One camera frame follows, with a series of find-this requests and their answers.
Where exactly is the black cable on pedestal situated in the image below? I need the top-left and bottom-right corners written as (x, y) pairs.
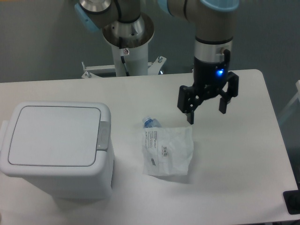
top-left (119, 37), bottom-right (130, 76)

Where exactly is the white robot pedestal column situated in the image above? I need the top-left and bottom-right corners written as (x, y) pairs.
top-left (111, 44), bottom-right (148, 77)

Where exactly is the black device at table edge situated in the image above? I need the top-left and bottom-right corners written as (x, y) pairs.
top-left (283, 190), bottom-right (300, 215)

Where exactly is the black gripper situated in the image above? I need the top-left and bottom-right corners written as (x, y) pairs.
top-left (177, 57), bottom-right (239, 124)

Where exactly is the white metal base frame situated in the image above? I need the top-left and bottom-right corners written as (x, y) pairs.
top-left (81, 55), bottom-right (195, 79)

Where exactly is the grey trash can push button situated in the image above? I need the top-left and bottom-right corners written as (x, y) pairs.
top-left (97, 121), bottom-right (111, 151)

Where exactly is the crumpled white plastic bag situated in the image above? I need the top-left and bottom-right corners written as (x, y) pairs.
top-left (142, 127), bottom-right (194, 176)

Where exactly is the white plastic trash can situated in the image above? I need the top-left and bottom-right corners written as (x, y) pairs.
top-left (0, 101), bottom-right (114, 200)

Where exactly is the white trash can lid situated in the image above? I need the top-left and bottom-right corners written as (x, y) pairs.
top-left (8, 106), bottom-right (101, 166)

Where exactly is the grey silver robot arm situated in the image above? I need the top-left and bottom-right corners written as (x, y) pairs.
top-left (75, 0), bottom-right (239, 124)

